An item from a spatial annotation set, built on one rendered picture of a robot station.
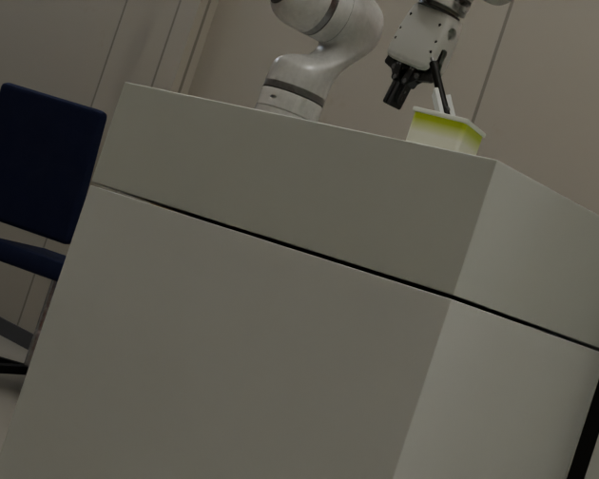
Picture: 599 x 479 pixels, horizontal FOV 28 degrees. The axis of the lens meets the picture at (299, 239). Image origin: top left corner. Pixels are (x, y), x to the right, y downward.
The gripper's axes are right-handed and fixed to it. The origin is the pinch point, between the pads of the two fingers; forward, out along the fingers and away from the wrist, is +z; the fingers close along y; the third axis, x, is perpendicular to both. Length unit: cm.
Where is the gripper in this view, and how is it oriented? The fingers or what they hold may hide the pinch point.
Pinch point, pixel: (396, 95)
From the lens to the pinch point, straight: 199.2
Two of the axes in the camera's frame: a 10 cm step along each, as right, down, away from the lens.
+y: -6.3, -4.0, 6.7
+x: -6.4, -2.3, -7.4
